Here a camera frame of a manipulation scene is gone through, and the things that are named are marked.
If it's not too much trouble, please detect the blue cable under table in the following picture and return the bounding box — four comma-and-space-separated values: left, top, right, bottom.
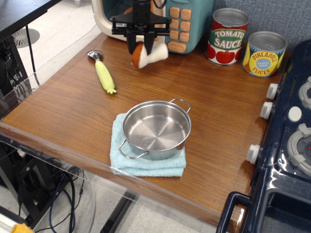
49, 172, 76, 233

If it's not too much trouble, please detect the black table leg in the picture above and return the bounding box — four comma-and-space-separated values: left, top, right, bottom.
100, 197, 134, 233

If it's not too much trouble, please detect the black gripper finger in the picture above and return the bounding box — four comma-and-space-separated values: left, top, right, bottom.
126, 33, 136, 54
144, 32, 156, 55

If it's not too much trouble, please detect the plush brown white mushroom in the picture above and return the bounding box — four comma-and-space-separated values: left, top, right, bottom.
131, 41, 169, 69

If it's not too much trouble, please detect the tomato sauce can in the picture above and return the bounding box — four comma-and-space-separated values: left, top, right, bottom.
206, 8, 250, 65

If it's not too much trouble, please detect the dark blue toy stove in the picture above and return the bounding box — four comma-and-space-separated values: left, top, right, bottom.
217, 40, 311, 233

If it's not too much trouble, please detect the green handled metal spoon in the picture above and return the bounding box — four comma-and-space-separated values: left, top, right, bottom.
86, 50, 117, 94

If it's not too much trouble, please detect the black cable under table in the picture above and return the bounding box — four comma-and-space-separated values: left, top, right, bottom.
35, 169, 86, 233

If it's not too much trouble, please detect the clear acrylic table guard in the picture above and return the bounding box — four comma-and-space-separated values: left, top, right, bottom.
0, 33, 222, 223

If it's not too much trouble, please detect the pineapple slices can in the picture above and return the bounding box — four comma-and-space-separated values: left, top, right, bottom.
242, 31, 288, 78

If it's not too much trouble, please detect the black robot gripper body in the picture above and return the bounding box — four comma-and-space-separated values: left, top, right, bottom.
110, 0, 171, 40

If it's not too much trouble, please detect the black computer tower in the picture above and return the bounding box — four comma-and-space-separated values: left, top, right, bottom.
0, 36, 28, 98

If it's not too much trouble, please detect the black desk at left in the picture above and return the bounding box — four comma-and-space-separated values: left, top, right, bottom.
0, 0, 60, 41

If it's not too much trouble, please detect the teal toy microwave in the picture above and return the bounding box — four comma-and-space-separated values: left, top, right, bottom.
91, 0, 213, 54

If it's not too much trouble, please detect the stainless steel pot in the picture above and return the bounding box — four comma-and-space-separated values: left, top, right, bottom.
119, 99, 192, 160

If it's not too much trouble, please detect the light blue folded towel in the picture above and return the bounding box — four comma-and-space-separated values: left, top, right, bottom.
110, 113, 186, 177

